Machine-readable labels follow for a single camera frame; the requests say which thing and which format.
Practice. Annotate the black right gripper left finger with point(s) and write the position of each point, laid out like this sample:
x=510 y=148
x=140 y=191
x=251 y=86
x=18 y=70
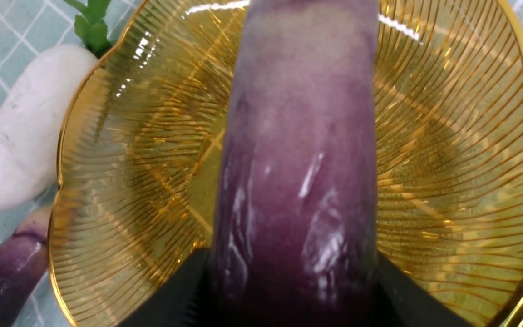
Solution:
x=182 y=301

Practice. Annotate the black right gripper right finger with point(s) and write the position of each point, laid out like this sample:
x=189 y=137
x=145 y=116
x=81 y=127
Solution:
x=400 y=302

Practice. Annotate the purple eggplant one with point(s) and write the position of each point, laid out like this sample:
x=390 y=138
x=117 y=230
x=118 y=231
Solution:
x=294 y=241
x=24 y=259

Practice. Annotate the white radish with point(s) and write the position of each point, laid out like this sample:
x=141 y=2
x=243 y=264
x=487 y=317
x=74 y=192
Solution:
x=33 y=111

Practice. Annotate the amber glass plate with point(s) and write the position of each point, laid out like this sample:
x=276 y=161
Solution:
x=140 y=151

